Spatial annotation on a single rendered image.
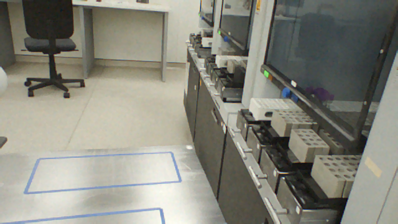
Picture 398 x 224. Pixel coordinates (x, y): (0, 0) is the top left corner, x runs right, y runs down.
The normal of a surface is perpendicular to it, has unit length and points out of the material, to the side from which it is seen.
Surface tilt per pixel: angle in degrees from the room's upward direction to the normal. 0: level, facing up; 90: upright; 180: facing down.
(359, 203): 90
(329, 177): 90
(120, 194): 0
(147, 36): 90
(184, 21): 90
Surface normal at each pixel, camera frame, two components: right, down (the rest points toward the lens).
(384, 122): -0.99, -0.02
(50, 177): 0.08, -0.92
